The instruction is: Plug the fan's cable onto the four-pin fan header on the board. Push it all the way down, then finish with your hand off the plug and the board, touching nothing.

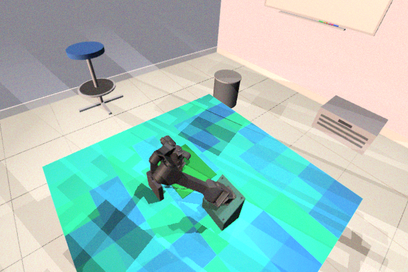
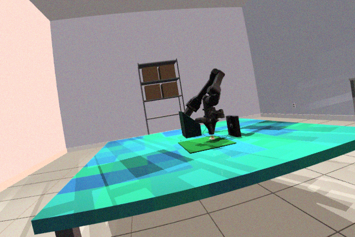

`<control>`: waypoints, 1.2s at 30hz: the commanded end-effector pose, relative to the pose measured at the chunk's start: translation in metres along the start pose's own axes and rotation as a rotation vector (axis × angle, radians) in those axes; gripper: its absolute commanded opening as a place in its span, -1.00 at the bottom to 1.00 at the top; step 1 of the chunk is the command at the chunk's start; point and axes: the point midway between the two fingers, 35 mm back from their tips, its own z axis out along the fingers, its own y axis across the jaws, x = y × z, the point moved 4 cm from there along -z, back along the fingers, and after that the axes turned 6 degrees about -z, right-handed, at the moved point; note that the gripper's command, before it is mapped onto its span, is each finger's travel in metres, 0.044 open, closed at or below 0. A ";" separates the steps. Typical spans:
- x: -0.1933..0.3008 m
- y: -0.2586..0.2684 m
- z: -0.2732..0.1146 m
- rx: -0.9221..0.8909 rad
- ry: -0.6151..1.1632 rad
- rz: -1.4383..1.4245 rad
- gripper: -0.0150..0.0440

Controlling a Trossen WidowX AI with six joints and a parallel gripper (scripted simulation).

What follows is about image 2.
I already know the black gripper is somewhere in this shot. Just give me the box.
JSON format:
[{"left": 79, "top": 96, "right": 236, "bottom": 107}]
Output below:
[{"left": 195, "top": 106, "right": 218, "bottom": 133}]

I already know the green circuit board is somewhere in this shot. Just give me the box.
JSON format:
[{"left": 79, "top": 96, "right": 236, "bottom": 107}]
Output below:
[{"left": 178, "top": 135, "right": 237, "bottom": 154}]

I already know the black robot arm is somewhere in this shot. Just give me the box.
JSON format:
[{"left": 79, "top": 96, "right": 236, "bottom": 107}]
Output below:
[{"left": 184, "top": 69, "right": 225, "bottom": 119}]

